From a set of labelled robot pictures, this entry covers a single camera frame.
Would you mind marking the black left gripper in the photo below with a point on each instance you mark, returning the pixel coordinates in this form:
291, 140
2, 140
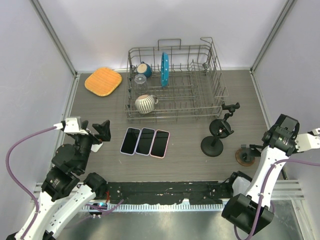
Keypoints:
104, 130

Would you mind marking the black round-base phone stand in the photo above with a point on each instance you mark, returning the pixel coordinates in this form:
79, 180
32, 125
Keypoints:
227, 117

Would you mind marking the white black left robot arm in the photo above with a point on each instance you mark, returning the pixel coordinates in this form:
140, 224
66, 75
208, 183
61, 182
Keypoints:
61, 196

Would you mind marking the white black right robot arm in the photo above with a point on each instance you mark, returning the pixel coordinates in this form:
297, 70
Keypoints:
250, 208

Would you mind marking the white stand of pink phone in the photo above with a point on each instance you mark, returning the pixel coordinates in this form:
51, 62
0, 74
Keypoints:
95, 147

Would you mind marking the wooden rimmed round stand base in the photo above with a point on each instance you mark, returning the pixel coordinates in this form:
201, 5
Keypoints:
247, 154

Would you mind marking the white grey striped mug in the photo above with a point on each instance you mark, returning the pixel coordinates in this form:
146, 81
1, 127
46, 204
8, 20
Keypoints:
146, 103

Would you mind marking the clear drinking glass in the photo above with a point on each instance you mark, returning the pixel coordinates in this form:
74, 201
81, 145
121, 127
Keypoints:
141, 84

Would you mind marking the dark blue ceramic cup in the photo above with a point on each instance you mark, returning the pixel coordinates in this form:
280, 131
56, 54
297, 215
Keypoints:
144, 69

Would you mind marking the blue dotted plate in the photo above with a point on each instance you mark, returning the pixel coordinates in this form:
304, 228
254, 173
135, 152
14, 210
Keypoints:
164, 71

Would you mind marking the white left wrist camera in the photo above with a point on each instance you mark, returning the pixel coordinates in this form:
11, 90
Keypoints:
72, 125

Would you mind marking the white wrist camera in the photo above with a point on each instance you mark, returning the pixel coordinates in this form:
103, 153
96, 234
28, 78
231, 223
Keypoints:
72, 125
308, 141

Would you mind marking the white slotted cable duct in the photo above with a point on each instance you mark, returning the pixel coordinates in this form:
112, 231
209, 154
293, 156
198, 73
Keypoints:
183, 207

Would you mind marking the grey wire dish rack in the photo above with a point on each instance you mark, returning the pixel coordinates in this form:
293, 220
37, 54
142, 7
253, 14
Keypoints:
196, 85

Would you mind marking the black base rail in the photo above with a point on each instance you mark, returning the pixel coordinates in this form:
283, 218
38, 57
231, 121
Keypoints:
167, 192

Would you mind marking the aluminium frame post left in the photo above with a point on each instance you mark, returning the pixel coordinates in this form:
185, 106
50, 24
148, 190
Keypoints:
53, 35

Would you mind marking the aluminium frame post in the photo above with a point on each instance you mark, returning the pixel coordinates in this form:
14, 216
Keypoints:
285, 11
53, 35

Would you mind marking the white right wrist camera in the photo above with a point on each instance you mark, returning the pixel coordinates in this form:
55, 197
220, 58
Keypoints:
308, 141

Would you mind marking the aluminium frame post right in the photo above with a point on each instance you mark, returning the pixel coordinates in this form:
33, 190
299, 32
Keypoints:
285, 11

